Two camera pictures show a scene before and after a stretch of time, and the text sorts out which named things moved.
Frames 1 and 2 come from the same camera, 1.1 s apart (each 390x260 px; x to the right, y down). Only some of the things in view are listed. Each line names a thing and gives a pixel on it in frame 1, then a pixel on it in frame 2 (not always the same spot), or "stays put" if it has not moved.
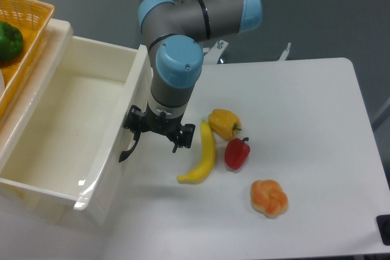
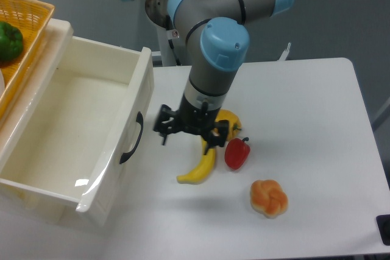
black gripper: [161, 123] -> [191, 119]
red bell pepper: [237, 151] stays put
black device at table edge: [383, 223] stays put
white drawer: [63, 138] stays put
